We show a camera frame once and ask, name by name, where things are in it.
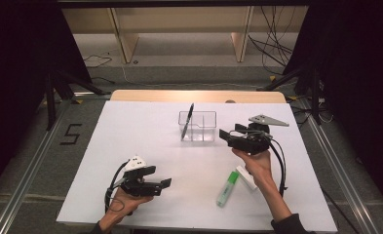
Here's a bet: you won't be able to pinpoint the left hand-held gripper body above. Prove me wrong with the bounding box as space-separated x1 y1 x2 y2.
120 155 164 198

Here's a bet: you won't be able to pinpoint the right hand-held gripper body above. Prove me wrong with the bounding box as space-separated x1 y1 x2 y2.
230 114 290 155

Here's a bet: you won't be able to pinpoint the clear plastic organizer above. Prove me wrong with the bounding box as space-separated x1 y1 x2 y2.
177 110 218 142

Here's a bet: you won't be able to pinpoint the white plastic tube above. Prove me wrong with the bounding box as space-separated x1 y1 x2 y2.
235 165 258 192

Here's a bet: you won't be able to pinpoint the black pen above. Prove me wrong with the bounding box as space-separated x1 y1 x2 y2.
180 102 195 141

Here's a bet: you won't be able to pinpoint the person's right hand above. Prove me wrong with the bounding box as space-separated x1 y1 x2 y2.
231 148 274 191

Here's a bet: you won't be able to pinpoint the person's left hand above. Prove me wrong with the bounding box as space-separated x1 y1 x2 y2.
99 188 154 228

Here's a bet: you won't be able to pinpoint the white foam board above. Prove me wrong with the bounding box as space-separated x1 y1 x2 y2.
56 99 338 233

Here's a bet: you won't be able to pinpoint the green highlighter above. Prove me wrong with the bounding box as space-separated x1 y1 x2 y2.
215 171 240 208

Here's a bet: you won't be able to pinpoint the light wooden table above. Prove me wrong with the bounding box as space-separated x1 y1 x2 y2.
110 90 287 104

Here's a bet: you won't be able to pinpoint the black stand legs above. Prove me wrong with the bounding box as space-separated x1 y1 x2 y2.
45 68 111 132
256 63 324 127

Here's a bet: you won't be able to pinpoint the wooden panel leg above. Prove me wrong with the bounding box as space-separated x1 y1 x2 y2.
230 6 255 63
109 8 140 64

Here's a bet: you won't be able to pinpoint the black curtain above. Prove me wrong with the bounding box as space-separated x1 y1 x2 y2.
0 0 94 200
282 0 383 216

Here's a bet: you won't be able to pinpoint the black metal bar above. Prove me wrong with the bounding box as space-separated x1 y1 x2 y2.
57 0 311 9

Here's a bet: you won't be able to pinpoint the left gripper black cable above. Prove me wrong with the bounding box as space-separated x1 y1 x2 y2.
104 161 131 215

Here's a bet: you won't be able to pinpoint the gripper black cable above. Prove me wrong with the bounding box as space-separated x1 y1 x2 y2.
104 161 131 215
266 135 289 198

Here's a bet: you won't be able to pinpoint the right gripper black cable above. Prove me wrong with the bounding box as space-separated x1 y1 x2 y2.
266 135 289 198

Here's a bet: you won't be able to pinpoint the hanging black cables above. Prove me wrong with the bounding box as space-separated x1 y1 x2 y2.
248 6 298 76

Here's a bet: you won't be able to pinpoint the aluminium floor rail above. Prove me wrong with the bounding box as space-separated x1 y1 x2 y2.
0 97 72 234
296 97 381 234

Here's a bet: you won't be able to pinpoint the thin black floor cable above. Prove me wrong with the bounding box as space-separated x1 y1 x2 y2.
82 54 113 69

